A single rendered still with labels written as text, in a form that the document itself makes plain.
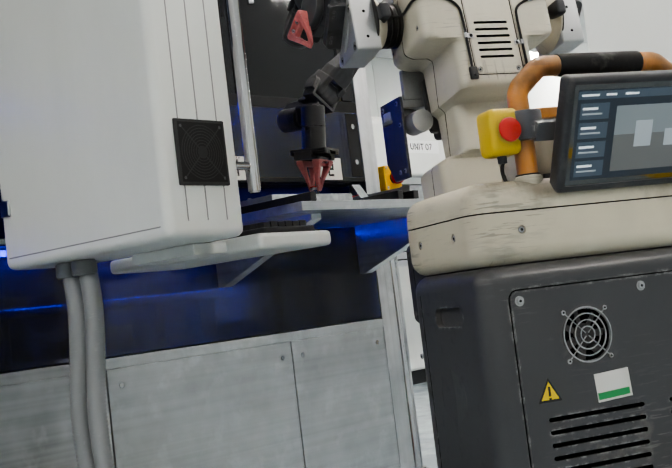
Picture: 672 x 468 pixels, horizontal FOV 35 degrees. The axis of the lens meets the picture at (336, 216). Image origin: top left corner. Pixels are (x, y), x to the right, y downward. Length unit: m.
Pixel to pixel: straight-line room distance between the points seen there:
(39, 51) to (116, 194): 0.35
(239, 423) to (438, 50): 1.05
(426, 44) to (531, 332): 0.65
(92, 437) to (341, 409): 0.93
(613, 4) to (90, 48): 2.56
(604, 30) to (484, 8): 2.14
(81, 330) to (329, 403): 0.90
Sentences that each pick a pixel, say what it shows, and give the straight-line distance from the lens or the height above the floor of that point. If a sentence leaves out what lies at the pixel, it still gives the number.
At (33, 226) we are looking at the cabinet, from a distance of 2.10.
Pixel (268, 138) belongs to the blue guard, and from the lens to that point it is 2.73.
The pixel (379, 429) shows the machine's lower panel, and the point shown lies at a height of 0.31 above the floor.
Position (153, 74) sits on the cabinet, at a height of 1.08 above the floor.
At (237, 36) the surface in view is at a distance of 2.00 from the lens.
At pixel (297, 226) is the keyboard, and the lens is 2.04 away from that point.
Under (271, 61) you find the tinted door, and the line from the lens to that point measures 2.81.
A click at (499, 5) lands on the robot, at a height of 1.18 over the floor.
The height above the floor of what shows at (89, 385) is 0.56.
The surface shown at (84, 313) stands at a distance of 2.06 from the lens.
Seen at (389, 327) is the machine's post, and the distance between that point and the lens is 2.97.
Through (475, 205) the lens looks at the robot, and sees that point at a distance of 1.55.
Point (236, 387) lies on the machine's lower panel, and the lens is 2.57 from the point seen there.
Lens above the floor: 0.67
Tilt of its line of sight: 5 degrees up
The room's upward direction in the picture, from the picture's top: 7 degrees counter-clockwise
